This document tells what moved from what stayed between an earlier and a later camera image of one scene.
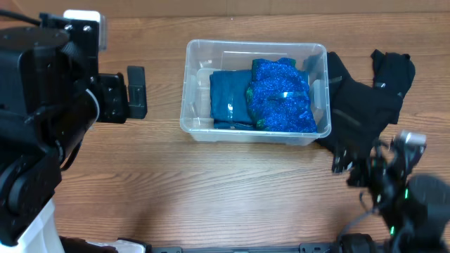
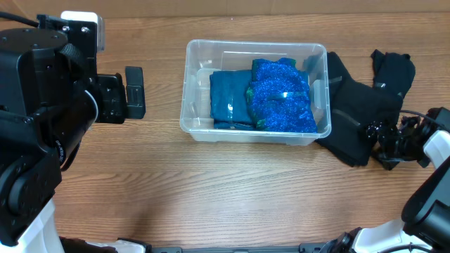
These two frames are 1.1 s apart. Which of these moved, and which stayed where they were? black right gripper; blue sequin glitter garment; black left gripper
Moved: black right gripper
Stayed: black left gripper; blue sequin glitter garment
